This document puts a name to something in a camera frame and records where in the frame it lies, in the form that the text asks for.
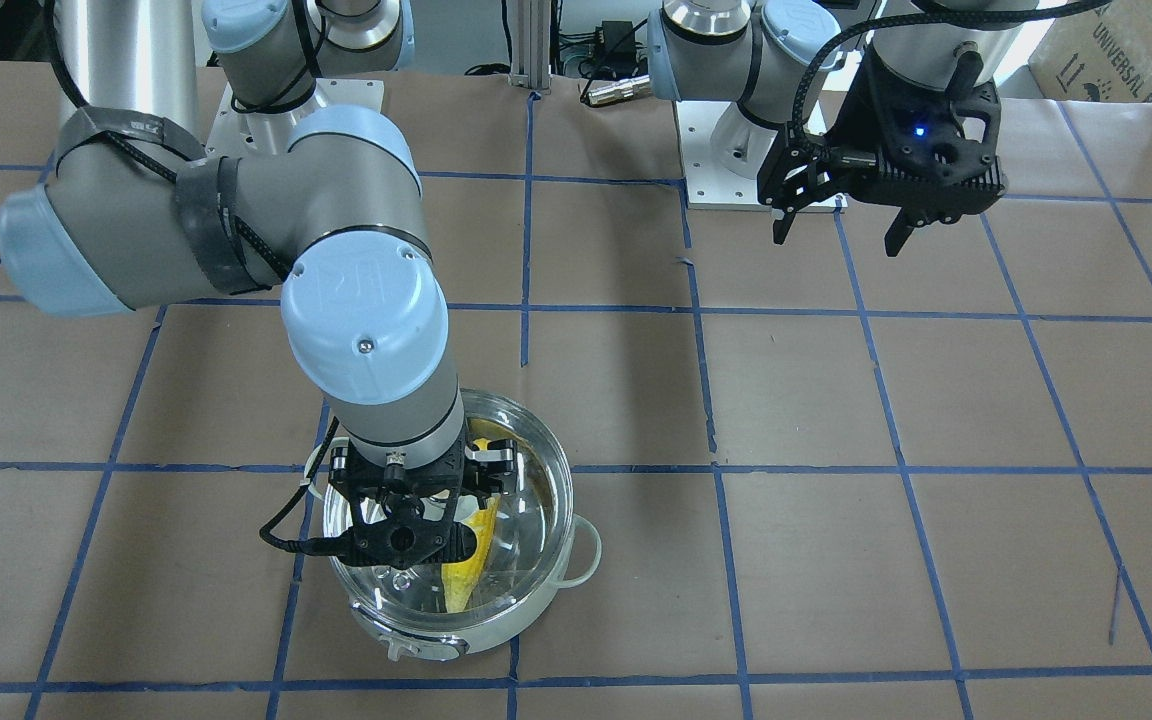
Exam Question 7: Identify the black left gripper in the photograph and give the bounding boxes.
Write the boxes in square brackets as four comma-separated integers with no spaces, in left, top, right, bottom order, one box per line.
[758,45,1002,258]

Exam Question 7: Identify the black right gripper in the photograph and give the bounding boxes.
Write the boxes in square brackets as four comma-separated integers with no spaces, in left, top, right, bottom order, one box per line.
[326,438,518,530]

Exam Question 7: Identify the glass pot lid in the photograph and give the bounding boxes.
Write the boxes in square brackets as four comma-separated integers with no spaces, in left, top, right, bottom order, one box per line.
[321,391,574,613]

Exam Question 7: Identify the yellow corn cob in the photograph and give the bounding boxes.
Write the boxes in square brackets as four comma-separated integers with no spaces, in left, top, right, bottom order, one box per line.
[442,495,500,612]

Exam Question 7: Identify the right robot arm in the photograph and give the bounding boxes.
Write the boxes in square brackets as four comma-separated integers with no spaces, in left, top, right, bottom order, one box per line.
[0,1,511,507]

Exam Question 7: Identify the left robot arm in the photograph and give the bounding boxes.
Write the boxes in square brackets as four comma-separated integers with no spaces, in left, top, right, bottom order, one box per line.
[646,1,1041,256]

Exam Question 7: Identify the pale green cooking pot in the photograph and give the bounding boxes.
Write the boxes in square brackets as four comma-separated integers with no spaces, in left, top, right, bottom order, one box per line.
[304,391,602,664]

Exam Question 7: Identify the silver metal connector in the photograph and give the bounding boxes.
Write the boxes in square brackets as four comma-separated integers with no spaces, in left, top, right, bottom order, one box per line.
[579,76,652,108]

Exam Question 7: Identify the black power adapter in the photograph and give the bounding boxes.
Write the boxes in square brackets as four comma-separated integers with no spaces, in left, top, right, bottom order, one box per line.
[594,20,637,65]

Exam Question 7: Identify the cardboard box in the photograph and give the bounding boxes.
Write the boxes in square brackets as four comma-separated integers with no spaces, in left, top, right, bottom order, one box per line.
[1028,1,1152,103]

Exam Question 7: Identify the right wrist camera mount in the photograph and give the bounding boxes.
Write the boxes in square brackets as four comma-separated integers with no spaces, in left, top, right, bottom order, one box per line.
[259,484,476,570]

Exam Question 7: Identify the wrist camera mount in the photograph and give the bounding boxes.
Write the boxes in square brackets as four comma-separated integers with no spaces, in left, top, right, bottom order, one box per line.
[836,45,1007,217]
[259,484,476,570]

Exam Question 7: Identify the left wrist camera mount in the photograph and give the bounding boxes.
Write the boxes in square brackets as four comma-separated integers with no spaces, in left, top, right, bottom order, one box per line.
[836,45,1007,217]

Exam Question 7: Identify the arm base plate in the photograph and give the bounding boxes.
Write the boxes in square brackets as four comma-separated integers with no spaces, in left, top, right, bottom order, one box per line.
[674,94,847,211]
[204,79,387,158]

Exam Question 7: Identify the aluminium frame post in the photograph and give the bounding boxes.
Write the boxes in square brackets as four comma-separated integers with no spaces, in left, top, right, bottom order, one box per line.
[505,1,558,96]

